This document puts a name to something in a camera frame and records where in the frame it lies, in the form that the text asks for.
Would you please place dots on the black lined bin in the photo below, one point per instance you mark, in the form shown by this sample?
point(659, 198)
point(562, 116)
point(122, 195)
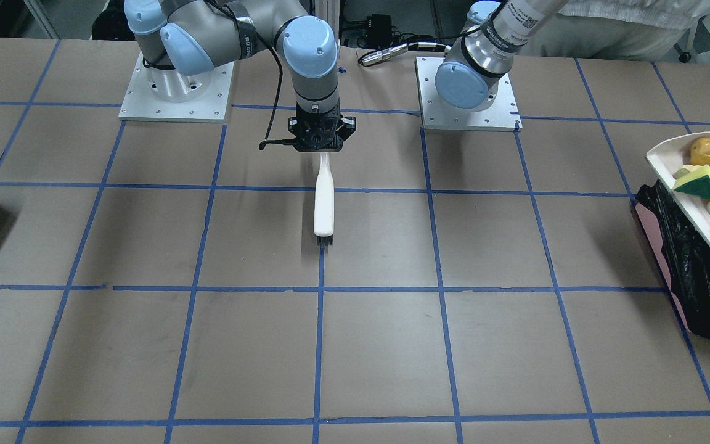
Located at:
point(682, 254)

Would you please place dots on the person in grey clothes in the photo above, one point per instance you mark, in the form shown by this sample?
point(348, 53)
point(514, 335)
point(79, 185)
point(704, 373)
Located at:
point(615, 30)

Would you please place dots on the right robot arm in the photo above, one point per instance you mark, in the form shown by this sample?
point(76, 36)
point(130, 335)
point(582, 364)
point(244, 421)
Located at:
point(194, 37)

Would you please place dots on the yellow green sponge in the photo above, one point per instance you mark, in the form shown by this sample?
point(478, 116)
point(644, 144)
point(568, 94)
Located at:
point(693, 180)

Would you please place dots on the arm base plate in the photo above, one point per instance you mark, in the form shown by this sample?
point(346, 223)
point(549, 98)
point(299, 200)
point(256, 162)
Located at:
point(454, 97)
point(166, 95)

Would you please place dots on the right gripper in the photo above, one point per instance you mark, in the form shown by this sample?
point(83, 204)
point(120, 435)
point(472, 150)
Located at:
point(347, 129)

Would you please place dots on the beige hand brush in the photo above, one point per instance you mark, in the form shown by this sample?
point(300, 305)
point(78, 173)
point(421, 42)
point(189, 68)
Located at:
point(324, 205)

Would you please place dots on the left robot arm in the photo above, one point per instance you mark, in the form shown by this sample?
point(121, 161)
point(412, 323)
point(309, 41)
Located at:
point(485, 52)

